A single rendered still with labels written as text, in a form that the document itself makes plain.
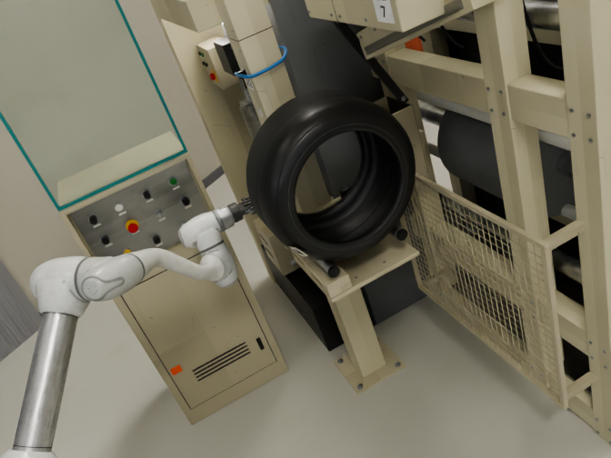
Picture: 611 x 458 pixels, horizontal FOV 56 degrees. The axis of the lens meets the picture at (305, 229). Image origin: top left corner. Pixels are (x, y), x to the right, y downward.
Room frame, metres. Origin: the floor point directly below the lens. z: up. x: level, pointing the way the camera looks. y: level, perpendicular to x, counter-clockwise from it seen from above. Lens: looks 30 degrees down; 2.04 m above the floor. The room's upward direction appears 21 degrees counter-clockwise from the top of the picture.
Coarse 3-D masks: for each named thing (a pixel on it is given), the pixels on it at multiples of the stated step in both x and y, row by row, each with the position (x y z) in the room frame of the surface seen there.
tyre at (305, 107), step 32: (320, 96) 1.81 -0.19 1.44; (352, 96) 1.80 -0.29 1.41; (288, 128) 1.69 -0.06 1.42; (320, 128) 1.66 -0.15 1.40; (352, 128) 1.67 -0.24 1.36; (384, 128) 1.70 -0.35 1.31; (256, 160) 1.75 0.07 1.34; (288, 160) 1.63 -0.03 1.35; (384, 160) 1.94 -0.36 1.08; (256, 192) 1.71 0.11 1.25; (288, 192) 1.62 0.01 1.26; (352, 192) 1.95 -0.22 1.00; (384, 192) 1.89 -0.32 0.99; (288, 224) 1.61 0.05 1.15; (320, 224) 1.90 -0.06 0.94; (352, 224) 1.88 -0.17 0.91; (384, 224) 1.68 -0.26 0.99; (320, 256) 1.64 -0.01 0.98; (352, 256) 1.69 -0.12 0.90
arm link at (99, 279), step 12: (84, 264) 1.52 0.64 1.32; (96, 264) 1.51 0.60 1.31; (108, 264) 1.49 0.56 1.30; (120, 264) 1.51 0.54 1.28; (132, 264) 1.53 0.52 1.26; (84, 276) 1.46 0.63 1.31; (96, 276) 1.44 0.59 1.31; (108, 276) 1.45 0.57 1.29; (120, 276) 1.47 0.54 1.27; (132, 276) 1.50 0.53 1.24; (84, 288) 1.44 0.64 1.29; (96, 288) 1.43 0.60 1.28; (108, 288) 1.43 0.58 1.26; (120, 288) 1.46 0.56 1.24; (96, 300) 1.43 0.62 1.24; (108, 300) 1.45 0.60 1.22
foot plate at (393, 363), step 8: (376, 336) 2.25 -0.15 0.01; (384, 344) 2.17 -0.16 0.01; (384, 352) 2.12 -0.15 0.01; (392, 352) 2.10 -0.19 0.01; (336, 360) 2.19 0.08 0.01; (344, 360) 2.17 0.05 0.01; (392, 360) 2.05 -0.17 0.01; (400, 360) 2.03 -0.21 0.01; (344, 368) 2.11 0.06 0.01; (352, 368) 2.10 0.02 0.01; (384, 368) 2.02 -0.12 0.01; (392, 368) 2.00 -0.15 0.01; (400, 368) 1.99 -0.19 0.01; (352, 376) 2.04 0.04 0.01; (360, 376) 2.03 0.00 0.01; (368, 376) 2.01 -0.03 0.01; (376, 376) 1.99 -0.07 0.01; (384, 376) 1.97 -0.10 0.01; (352, 384) 1.99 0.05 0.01; (360, 384) 1.96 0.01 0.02; (368, 384) 1.96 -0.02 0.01; (360, 392) 1.93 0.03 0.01
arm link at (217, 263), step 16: (144, 256) 1.61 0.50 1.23; (160, 256) 1.67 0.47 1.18; (176, 256) 1.73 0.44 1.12; (208, 256) 1.88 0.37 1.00; (224, 256) 1.89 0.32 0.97; (144, 272) 1.56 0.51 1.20; (176, 272) 1.73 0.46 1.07; (192, 272) 1.75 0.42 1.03; (208, 272) 1.80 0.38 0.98; (224, 272) 1.85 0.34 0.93
